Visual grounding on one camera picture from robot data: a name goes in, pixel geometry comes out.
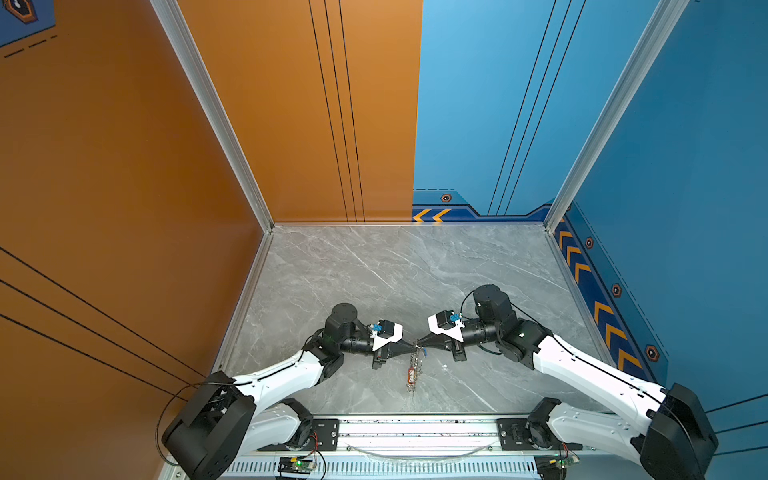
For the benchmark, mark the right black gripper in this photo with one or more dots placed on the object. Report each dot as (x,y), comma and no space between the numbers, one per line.
(441,341)

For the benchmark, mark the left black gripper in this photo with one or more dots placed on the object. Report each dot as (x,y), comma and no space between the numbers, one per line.
(399,348)

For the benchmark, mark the metal keyring with chain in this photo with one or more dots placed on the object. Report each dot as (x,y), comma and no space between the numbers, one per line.
(416,362)

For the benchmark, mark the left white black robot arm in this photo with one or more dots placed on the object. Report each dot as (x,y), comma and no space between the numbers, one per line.
(228,416)

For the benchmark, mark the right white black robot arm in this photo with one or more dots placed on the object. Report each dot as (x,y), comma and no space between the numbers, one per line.
(664,430)

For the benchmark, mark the green circuit board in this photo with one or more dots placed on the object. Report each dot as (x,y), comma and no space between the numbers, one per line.
(296,467)

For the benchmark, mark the right small circuit board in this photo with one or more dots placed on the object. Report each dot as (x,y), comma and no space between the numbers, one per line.
(565,458)

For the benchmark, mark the white vented grille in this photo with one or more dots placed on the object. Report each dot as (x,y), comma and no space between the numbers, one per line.
(354,467)

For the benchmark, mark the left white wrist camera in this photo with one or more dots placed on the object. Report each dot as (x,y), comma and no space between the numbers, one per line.
(385,332)

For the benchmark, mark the aluminium front rail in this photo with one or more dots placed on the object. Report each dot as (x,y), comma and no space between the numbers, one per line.
(422,435)

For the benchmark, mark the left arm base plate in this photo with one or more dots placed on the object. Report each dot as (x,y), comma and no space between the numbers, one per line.
(321,433)

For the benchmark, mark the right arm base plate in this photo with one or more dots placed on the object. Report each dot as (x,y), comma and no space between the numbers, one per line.
(518,434)

